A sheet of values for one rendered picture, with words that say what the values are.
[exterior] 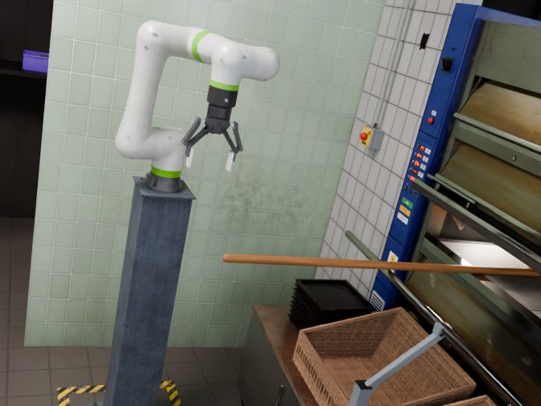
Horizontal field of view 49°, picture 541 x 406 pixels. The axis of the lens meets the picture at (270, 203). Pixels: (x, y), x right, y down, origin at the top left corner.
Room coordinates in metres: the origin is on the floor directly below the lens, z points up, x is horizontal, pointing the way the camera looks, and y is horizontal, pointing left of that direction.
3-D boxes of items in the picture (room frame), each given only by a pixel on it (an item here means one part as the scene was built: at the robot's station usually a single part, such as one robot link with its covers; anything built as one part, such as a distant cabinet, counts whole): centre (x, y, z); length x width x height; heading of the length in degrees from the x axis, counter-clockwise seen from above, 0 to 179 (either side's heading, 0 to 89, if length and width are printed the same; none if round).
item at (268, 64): (2.02, 0.20, 1.80); 0.36 x 0.11 x 0.11; 41
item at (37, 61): (4.08, 1.71, 1.29); 0.32 x 0.22 x 0.11; 116
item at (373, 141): (3.00, -0.43, 1.46); 0.10 x 0.07 x 0.10; 21
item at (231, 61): (1.85, 0.21, 1.79); 0.13 x 0.11 x 0.14; 131
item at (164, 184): (2.35, 0.47, 1.23); 0.26 x 0.15 x 0.06; 26
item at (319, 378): (2.06, -0.56, 0.72); 0.56 x 0.49 x 0.28; 22
